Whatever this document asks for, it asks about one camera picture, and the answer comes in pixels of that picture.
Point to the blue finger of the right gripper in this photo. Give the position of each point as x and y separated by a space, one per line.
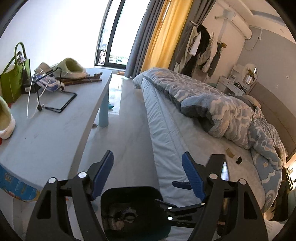
182 185

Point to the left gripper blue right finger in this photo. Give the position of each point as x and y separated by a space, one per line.
196 175

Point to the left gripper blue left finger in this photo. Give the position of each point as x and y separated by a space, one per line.
103 169

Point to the black curved plastic piece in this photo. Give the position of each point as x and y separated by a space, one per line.
239 160

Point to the black trash bin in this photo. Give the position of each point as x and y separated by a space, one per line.
134 213

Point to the light blue bed mattress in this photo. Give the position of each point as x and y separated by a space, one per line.
172 134

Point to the grey table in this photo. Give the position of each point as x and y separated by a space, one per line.
46 144

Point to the blue patterned fleece blanket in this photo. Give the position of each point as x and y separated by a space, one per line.
227 116

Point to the blue printed box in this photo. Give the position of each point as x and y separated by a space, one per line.
17 188

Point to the dark wooden sticks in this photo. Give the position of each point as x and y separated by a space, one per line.
88 79

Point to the blue white package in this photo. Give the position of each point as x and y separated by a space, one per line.
49 83

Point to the green slipper near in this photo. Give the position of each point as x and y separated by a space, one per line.
7 121

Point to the green slipper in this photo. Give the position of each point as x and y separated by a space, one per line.
70 69
7 121

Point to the grey headboard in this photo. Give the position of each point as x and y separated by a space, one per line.
277 114

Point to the green slipper far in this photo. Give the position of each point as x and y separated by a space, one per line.
70 69

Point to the black small box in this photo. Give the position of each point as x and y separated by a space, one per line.
28 87

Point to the yellow curtain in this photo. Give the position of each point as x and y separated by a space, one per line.
166 34

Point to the green felt tote bag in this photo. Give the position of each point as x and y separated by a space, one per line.
16 73

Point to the grey curtain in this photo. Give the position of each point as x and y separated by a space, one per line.
143 37

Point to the white air conditioner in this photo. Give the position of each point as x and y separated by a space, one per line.
237 22

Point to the black wire stand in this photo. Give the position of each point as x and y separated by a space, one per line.
40 105

